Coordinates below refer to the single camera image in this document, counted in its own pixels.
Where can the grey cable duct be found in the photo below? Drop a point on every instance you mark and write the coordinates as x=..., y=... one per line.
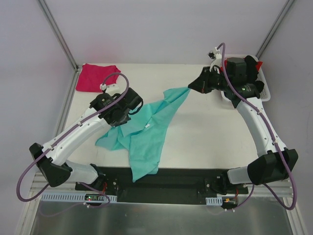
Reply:
x=214, y=201
x=77, y=197

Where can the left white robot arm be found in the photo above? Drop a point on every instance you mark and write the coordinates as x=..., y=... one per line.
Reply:
x=52, y=157

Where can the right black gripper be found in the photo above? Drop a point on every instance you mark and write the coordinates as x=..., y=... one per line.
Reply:
x=204, y=82

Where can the red t shirt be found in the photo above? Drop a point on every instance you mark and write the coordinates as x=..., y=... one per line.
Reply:
x=258, y=65

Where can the aluminium frame post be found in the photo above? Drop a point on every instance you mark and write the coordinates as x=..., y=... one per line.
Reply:
x=57, y=32
x=287, y=7

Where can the black t shirt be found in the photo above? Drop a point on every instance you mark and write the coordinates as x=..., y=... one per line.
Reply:
x=251, y=73

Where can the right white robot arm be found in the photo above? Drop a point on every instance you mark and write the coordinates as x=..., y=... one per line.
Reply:
x=239, y=82

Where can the teal t shirt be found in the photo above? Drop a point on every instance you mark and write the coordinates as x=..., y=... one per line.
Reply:
x=144, y=135

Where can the right grey cable duct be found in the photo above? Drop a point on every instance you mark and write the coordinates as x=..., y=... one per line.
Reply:
x=214, y=201

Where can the white plastic basket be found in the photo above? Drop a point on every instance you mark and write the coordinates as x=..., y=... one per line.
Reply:
x=265, y=94

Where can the right aluminium frame post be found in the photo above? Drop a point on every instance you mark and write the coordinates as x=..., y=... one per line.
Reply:
x=287, y=7

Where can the aluminium front rail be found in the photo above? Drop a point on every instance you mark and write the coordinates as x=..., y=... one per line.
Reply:
x=39, y=182

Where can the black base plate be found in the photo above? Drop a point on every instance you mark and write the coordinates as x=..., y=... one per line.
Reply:
x=168, y=186

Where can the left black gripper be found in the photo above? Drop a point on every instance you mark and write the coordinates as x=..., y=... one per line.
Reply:
x=120, y=120

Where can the left grey cable duct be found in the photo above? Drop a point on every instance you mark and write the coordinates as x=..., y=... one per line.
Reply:
x=77, y=197

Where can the left aluminium frame post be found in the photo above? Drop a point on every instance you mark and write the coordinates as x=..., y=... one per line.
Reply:
x=57, y=32

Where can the folded pink t shirt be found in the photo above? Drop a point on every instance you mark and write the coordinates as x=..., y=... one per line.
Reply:
x=92, y=76

